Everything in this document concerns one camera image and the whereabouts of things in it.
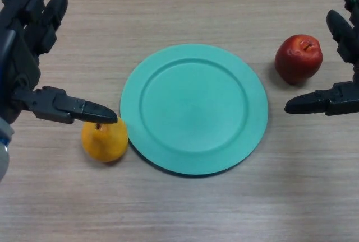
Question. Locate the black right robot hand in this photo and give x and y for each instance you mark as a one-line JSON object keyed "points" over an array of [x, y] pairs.
{"points": [[353, 46]]}

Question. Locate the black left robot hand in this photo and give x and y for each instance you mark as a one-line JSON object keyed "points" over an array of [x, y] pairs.
{"points": [[19, 65]]}

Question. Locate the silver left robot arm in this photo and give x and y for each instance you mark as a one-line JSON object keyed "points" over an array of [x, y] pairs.
{"points": [[2, 158]]}

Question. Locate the red apple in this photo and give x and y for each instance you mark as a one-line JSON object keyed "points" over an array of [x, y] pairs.
{"points": [[297, 61]]}

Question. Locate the green round plate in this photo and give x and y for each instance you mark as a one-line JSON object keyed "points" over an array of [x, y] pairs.
{"points": [[194, 109]]}

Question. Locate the yellow pear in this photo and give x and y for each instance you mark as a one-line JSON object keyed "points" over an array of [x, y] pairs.
{"points": [[105, 144]]}

